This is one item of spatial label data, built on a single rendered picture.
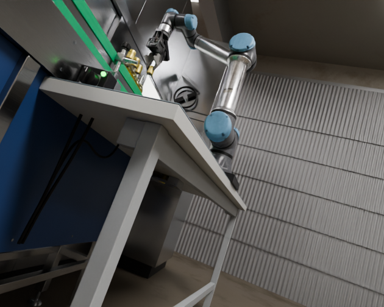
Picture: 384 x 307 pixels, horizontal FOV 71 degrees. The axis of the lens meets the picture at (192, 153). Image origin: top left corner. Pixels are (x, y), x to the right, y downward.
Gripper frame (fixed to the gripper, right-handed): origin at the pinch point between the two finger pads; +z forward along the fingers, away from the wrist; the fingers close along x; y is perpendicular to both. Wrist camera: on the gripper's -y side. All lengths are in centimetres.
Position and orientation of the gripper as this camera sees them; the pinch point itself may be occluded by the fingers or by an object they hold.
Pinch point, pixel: (151, 68)
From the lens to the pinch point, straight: 154.0
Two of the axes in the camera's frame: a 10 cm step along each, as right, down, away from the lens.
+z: -3.3, 9.2, -2.2
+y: -3.4, -3.4, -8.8
